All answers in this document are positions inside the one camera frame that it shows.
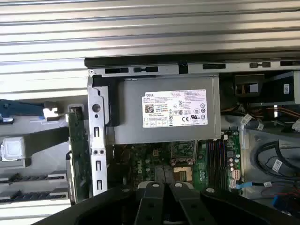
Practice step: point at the hard disk in blue carrier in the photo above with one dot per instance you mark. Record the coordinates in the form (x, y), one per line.
(21, 107)

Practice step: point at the metal socket cover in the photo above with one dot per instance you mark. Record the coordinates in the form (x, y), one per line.
(195, 151)

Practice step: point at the green motherboard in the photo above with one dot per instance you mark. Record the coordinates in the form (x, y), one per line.
(204, 168)

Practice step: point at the CPU socket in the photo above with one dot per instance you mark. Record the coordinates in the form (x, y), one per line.
(182, 174)

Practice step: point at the black RAM slot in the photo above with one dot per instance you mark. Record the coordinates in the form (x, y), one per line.
(224, 164)
(214, 164)
(219, 164)
(209, 164)

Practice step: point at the grey metal drive cage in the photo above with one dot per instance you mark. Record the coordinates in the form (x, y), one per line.
(276, 93)

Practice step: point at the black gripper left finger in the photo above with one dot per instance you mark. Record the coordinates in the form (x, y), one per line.
(150, 206)

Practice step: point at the black open PC case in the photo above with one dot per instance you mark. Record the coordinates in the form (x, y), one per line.
(97, 131)

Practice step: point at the green graphics card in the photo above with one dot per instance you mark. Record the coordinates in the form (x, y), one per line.
(79, 152)

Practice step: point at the silver CPU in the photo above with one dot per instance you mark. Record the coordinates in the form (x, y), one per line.
(12, 148)

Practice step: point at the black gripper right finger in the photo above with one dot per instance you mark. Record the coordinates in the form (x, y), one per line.
(187, 206)

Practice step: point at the grey power supply unit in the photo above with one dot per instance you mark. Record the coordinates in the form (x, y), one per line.
(131, 112)

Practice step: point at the grey parts rack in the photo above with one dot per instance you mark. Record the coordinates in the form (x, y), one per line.
(23, 130)

